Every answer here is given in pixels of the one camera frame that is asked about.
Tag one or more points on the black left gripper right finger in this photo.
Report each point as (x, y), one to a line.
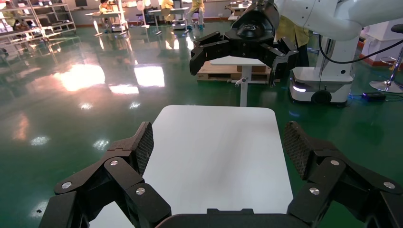
(333, 176)

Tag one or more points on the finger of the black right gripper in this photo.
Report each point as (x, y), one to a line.
(207, 50)
(281, 56)

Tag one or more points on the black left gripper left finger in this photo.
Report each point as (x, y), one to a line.
(119, 176)

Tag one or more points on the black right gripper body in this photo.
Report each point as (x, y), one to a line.
(252, 37)

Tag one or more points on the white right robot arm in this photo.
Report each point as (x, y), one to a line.
(330, 15)

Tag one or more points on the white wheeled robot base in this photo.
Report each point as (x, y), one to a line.
(321, 80)

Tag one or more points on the wooden shipping pallet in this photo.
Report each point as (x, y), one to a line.
(217, 75)

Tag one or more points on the person in yellow coat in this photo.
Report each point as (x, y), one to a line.
(292, 31)
(105, 7)
(167, 4)
(196, 6)

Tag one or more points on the white work table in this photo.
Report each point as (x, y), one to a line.
(168, 11)
(105, 14)

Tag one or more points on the black power adapter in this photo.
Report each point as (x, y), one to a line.
(373, 96)

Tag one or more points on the chrome bar stool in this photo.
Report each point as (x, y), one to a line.
(388, 85)

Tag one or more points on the grey metal shelving rack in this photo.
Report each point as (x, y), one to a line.
(19, 31)
(58, 22)

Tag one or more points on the white pedestal table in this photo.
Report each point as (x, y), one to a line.
(245, 81)

